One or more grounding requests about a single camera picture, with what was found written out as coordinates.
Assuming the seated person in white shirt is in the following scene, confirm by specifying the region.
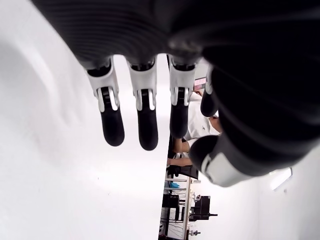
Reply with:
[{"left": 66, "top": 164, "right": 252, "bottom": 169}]
[{"left": 166, "top": 88, "right": 224, "bottom": 169}]

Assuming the pink display screen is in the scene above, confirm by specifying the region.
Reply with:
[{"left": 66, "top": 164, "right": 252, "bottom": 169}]
[{"left": 194, "top": 77, "right": 208, "bottom": 91}]

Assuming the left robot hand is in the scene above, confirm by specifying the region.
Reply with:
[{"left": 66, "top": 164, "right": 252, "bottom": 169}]
[{"left": 31, "top": 0, "right": 320, "bottom": 189}]

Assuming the rectangular ceiling lamp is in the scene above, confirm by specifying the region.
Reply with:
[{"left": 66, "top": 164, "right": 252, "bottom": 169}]
[{"left": 271, "top": 166, "right": 294, "bottom": 193}]

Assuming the cluttered desk with equipment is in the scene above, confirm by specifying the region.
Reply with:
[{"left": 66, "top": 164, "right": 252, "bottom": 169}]
[{"left": 157, "top": 172, "right": 219, "bottom": 240}]

